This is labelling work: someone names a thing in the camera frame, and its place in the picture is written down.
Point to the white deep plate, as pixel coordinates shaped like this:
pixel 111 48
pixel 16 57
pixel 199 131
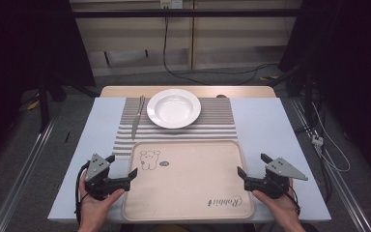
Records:
pixel 174 108

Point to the black metal stand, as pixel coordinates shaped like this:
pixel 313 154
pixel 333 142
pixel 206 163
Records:
pixel 43 106

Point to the small brown object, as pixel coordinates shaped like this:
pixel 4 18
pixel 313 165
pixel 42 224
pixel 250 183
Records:
pixel 220 96

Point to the white wall outlet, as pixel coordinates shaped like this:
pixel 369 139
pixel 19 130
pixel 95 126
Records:
pixel 171 3

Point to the grey striped placemat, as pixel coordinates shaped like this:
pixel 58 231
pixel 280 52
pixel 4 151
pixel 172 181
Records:
pixel 219 112

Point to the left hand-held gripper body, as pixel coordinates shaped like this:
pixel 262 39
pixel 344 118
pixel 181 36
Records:
pixel 97 180

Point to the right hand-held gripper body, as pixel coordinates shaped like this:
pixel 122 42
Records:
pixel 278 183

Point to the yellow floor tape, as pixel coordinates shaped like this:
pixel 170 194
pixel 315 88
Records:
pixel 33 105
pixel 269 78

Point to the small black stick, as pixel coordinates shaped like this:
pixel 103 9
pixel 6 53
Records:
pixel 67 137

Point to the black horizontal bar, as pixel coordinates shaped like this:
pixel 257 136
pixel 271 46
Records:
pixel 186 13

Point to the person's left hand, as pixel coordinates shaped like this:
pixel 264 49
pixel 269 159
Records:
pixel 95 209

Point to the person's right hand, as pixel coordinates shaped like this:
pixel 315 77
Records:
pixel 278 208

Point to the white power strip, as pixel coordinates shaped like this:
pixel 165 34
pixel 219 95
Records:
pixel 317 139

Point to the beige tray with bear print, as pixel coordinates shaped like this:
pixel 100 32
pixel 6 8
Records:
pixel 190 183

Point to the dark curtain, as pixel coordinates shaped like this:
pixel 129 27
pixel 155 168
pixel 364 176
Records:
pixel 19 48
pixel 351 64

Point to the metal floor rail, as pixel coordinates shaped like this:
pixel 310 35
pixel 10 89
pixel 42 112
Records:
pixel 344 193
pixel 19 184

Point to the silver table knife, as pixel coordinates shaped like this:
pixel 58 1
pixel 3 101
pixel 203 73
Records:
pixel 137 119

